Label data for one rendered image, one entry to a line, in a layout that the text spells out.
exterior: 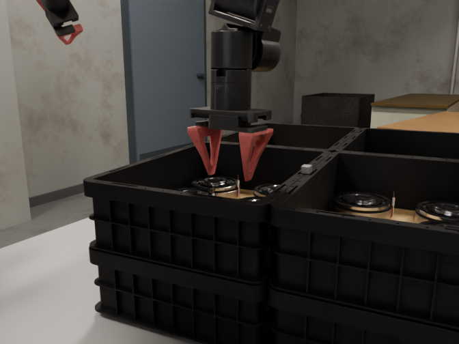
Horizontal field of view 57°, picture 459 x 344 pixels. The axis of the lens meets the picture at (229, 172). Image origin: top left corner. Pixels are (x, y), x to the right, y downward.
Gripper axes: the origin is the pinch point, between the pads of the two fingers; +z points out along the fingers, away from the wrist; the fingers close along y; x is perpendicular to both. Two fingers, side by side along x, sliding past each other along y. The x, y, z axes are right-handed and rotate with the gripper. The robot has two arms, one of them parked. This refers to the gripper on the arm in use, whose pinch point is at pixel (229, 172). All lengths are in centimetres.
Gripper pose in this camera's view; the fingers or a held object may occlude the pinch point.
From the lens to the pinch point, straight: 62.2
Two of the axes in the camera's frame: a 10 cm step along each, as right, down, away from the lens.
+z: -0.2, 9.7, 2.3
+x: -5.2, 1.8, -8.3
